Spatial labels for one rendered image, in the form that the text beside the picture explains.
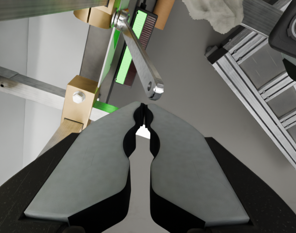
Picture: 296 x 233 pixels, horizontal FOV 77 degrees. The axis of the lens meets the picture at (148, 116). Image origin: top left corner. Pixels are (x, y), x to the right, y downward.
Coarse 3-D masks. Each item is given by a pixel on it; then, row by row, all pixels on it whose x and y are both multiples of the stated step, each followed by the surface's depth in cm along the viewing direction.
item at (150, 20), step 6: (150, 18) 37; (144, 24) 38; (150, 24) 38; (144, 30) 39; (150, 30) 39; (144, 36) 39; (144, 42) 40; (144, 48) 41; (132, 60) 42; (132, 66) 43; (132, 72) 44; (126, 78) 44; (132, 78) 44; (126, 84) 45
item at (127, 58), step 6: (138, 12) 37; (138, 18) 38; (144, 18) 38; (138, 24) 38; (138, 30) 39; (138, 36) 39; (126, 48) 41; (126, 54) 41; (126, 60) 42; (126, 66) 43; (120, 72) 44; (126, 72) 44; (120, 78) 44
